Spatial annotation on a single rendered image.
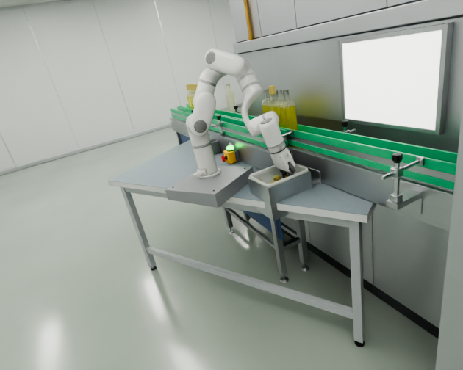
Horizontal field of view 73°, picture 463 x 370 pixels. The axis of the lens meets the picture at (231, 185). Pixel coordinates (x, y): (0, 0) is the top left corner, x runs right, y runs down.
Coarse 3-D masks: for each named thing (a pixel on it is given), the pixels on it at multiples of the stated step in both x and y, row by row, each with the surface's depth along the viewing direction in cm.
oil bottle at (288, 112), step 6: (282, 102) 152; (288, 102) 150; (282, 108) 153; (288, 108) 151; (294, 108) 152; (282, 114) 155; (288, 114) 152; (294, 114) 153; (282, 120) 157; (288, 120) 153; (294, 120) 154; (288, 126) 154; (294, 126) 155
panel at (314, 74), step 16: (384, 32) 112; (400, 32) 104; (416, 32) 100; (448, 32) 92; (288, 48) 157; (304, 48) 147; (320, 48) 138; (336, 48) 130; (448, 48) 94; (288, 64) 161; (304, 64) 150; (320, 64) 141; (336, 64) 133; (448, 64) 96; (288, 80) 165; (304, 80) 154; (320, 80) 144; (336, 80) 136; (448, 80) 99; (304, 96) 158; (320, 96) 148; (336, 96) 139; (304, 112) 163; (320, 112) 152; (336, 112) 143; (400, 128) 117; (416, 128) 111
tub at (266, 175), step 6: (270, 168) 145; (276, 168) 147; (300, 168) 140; (306, 168) 136; (252, 174) 142; (258, 174) 143; (264, 174) 144; (270, 174) 146; (276, 174) 147; (294, 174) 133; (300, 174) 133; (258, 180) 134; (264, 180) 145; (270, 180) 146; (282, 180) 130; (270, 186) 129
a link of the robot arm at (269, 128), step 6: (264, 114) 134; (270, 114) 131; (276, 114) 133; (264, 120) 128; (270, 120) 125; (276, 120) 129; (264, 126) 125; (270, 126) 124; (276, 126) 126; (264, 132) 126; (270, 132) 126; (276, 132) 126; (264, 138) 129; (270, 138) 127; (276, 138) 127; (282, 138) 130; (270, 144) 129; (276, 144) 128
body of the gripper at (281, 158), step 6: (282, 150) 130; (288, 150) 131; (276, 156) 133; (282, 156) 130; (288, 156) 131; (276, 162) 136; (282, 162) 132; (294, 162) 133; (282, 168) 135; (288, 168) 133
